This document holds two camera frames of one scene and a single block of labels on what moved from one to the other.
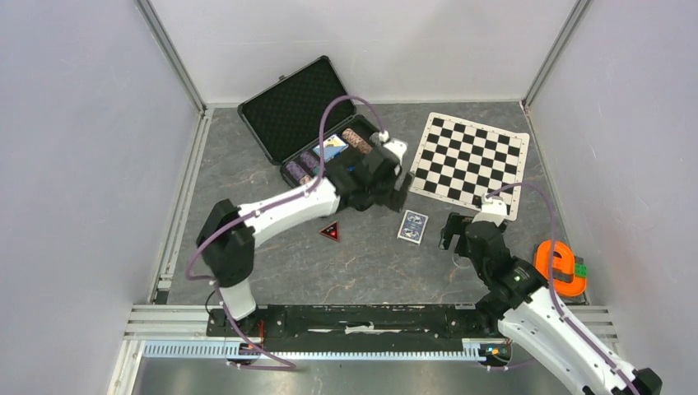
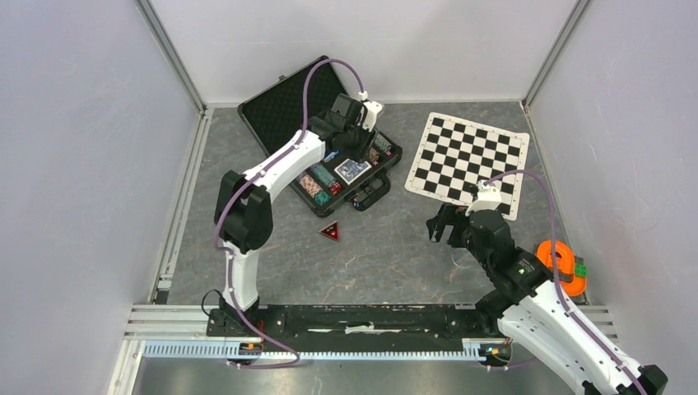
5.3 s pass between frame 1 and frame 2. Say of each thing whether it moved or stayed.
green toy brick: stayed
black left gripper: moved
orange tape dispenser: stayed
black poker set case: stayed
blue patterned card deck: moved
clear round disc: stayed
